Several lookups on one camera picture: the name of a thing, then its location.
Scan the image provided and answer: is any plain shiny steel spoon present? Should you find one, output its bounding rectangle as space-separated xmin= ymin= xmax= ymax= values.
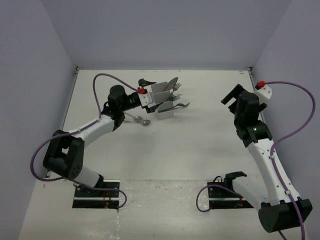
xmin=124 ymin=112 xmax=143 ymax=123

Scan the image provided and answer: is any teal slim fork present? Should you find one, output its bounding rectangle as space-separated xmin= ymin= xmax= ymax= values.
xmin=167 ymin=94 xmax=181 ymax=101

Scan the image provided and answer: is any teal round spoon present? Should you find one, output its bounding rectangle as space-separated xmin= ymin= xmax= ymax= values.
xmin=161 ymin=102 xmax=190 ymax=112

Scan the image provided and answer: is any matte round steel spoon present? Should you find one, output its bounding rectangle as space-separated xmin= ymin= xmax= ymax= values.
xmin=163 ymin=77 xmax=179 ymax=92

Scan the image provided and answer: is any shiny steel fork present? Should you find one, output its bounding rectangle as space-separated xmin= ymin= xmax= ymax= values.
xmin=172 ymin=83 xmax=182 ymax=93

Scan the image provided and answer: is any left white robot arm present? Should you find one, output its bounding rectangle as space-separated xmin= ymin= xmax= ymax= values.
xmin=42 ymin=79 xmax=153 ymax=197

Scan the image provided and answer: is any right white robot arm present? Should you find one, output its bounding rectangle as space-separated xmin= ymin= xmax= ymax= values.
xmin=202 ymin=81 xmax=313 ymax=239

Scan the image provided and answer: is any white divided utensil container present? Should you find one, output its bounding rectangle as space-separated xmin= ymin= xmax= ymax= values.
xmin=150 ymin=81 xmax=174 ymax=120

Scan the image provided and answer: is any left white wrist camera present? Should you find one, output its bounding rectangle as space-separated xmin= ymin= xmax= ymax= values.
xmin=137 ymin=86 xmax=155 ymax=108

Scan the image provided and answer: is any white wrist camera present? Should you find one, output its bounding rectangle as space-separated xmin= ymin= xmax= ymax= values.
xmin=253 ymin=81 xmax=272 ymax=104
xmin=137 ymin=86 xmax=155 ymax=108

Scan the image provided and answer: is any ornate handle steel spoon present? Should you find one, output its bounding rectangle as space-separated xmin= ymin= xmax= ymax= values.
xmin=123 ymin=119 xmax=151 ymax=126

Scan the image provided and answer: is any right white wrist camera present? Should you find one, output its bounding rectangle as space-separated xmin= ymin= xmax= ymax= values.
xmin=253 ymin=81 xmax=272 ymax=104

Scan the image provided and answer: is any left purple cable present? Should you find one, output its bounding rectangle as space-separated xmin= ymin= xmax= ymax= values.
xmin=29 ymin=73 xmax=141 ymax=182

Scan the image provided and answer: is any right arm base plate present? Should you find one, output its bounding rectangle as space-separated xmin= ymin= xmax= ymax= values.
xmin=195 ymin=171 xmax=254 ymax=213

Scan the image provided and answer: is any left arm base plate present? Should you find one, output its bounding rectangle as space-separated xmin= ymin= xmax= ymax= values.
xmin=72 ymin=180 xmax=128 ymax=211

